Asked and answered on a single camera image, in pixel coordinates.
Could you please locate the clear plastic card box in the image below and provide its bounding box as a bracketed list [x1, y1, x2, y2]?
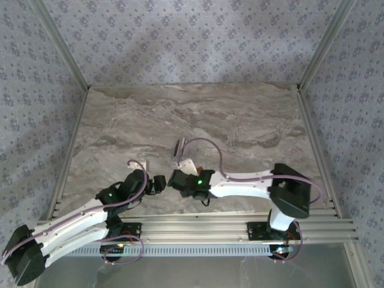
[173, 137, 187, 160]

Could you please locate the black controller board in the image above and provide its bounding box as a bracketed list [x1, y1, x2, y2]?
[100, 244, 126, 256]
[269, 245, 294, 258]

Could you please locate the grey metal plate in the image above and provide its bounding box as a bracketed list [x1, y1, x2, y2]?
[35, 256, 358, 288]

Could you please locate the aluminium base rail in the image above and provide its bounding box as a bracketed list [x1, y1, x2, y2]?
[32, 211, 360, 244]

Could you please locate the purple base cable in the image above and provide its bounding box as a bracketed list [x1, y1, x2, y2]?
[101, 233, 145, 266]
[271, 220, 307, 265]

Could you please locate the perforated grey cable tray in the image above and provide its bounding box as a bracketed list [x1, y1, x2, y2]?
[64, 244, 289, 257]

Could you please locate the aluminium table side rail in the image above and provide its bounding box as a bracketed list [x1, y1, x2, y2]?
[44, 88, 91, 220]
[295, 85, 343, 218]

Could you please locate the aluminium corner post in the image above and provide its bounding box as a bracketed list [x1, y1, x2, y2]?
[296, 0, 359, 92]
[29, 0, 91, 91]

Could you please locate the aluminium frame bar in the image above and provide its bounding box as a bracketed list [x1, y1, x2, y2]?
[344, 242, 373, 288]

